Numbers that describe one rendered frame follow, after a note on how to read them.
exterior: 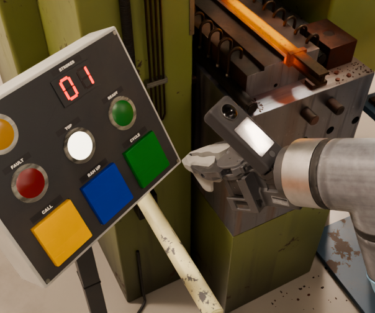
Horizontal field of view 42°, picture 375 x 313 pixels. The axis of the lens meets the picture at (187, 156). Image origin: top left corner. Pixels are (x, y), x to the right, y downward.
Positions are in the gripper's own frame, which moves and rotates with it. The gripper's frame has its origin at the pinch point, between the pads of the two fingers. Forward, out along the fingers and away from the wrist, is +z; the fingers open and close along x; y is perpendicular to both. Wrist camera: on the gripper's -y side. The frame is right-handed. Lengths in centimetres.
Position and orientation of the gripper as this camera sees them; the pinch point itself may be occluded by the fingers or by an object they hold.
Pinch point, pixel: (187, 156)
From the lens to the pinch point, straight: 79.2
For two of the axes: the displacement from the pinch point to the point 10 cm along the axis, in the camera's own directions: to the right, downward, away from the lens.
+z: -6.9, -0.2, 7.2
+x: 6.0, -5.6, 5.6
